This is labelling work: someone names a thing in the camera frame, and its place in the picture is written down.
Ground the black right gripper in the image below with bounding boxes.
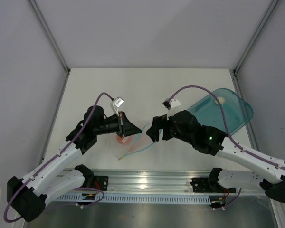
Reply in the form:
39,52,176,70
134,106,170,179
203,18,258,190
146,114,194,145

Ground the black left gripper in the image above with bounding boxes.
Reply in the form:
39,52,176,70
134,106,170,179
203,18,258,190
94,112,142,137

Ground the orange toy pumpkin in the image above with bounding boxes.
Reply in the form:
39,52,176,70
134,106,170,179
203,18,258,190
116,135,127,144

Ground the clear zip top bag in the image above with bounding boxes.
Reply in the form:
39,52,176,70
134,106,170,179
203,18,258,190
108,123,153,160

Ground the cream toy egg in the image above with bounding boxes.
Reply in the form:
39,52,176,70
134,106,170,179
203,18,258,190
215,96,225,105

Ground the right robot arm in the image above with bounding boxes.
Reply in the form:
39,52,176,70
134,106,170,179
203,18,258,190
146,111,285,203

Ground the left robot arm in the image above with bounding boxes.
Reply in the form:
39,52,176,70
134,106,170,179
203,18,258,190
3,105,142,223

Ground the teal plastic tray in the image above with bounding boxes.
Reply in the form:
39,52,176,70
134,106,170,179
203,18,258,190
188,88,254,135

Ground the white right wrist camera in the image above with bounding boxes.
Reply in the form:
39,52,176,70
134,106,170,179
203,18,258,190
163,98,181,117

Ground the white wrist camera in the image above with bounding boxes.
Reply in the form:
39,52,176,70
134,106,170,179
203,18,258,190
110,97,124,114
163,98,181,117

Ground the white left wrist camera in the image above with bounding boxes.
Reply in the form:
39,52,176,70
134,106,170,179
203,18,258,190
110,97,124,114

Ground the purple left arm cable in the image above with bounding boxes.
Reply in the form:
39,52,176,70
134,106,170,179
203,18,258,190
3,92,114,224

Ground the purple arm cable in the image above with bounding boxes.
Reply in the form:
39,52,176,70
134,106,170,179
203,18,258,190
3,92,114,224
168,85,285,175

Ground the aluminium mounting rail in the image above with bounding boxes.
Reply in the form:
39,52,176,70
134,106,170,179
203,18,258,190
92,170,267,195

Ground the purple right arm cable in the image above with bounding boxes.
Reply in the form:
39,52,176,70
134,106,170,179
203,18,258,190
168,85,285,175

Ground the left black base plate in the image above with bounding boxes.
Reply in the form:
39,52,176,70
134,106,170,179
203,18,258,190
92,176,109,191

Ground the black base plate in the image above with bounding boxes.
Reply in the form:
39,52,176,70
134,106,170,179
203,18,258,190
92,176,109,191
190,177,236,193

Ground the white slotted cable duct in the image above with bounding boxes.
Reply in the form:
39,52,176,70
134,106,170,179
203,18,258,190
56,193,211,205

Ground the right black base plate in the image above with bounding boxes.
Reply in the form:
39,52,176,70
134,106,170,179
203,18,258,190
190,177,236,193

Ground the right aluminium frame post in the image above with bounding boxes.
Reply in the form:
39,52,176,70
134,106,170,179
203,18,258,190
233,0,282,76

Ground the aluminium frame post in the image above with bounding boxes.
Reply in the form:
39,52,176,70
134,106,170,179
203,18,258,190
27,0,70,75
233,0,282,76

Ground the left aluminium frame post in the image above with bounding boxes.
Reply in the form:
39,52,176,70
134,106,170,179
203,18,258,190
27,0,70,75

